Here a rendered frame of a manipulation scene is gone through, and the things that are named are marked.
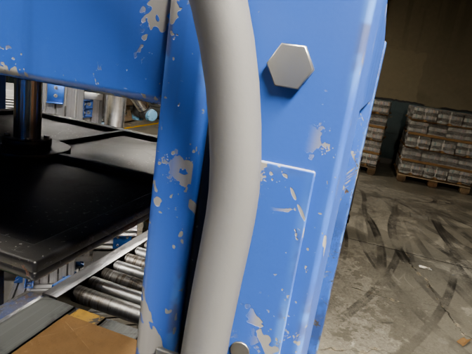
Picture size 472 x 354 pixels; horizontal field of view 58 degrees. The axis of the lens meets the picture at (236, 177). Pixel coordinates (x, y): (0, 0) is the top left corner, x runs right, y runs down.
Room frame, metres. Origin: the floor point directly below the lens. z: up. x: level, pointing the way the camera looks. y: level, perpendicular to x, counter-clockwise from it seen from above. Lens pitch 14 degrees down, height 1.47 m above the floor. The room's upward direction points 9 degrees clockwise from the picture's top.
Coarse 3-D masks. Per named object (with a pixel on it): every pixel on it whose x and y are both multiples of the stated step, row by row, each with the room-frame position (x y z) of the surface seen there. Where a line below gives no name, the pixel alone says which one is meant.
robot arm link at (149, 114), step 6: (132, 102) 2.56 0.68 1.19; (138, 102) 2.54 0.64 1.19; (144, 102) 2.56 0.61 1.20; (138, 108) 2.56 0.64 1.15; (144, 108) 2.56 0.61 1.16; (150, 108) 2.60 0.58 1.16; (144, 114) 2.58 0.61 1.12; (150, 114) 2.57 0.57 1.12; (156, 114) 2.60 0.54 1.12; (150, 120) 2.58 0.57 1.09
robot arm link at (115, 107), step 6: (108, 96) 1.81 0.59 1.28; (114, 96) 1.80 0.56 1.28; (108, 102) 1.81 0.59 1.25; (114, 102) 1.80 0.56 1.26; (120, 102) 1.81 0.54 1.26; (108, 108) 1.80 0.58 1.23; (114, 108) 1.80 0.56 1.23; (120, 108) 1.81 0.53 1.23; (108, 114) 1.80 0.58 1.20; (114, 114) 1.80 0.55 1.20; (120, 114) 1.81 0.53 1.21; (108, 120) 1.80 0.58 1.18; (114, 120) 1.80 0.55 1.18; (120, 120) 1.82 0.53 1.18; (120, 126) 1.82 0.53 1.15
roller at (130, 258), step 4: (124, 256) 1.33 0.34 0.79; (128, 256) 1.33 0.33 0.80; (132, 256) 1.33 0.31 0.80; (136, 256) 1.33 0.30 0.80; (140, 256) 1.34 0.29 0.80; (124, 260) 1.32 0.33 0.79; (128, 260) 1.32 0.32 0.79; (132, 260) 1.32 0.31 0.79; (136, 260) 1.31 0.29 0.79; (140, 260) 1.31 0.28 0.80; (144, 260) 1.32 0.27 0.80; (136, 264) 1.31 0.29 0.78; (140, 264) 1.30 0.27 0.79; (144, 264) 1.30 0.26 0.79
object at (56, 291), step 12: (132, 240) 1.45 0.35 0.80; (144, 240) 1.47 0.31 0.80; (120, 252) 1.34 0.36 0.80; (132, 252) 1.38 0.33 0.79; (96, 264) 1.24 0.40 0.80; (108, 264) 1.25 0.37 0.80; (72, 276) 1.14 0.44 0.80; (84, 276) 1.15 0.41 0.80; (96, 276) 1.19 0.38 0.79; (60, 288) 1.07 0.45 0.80; (72, 288) 1.08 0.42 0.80; (60, 300) 1.03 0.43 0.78
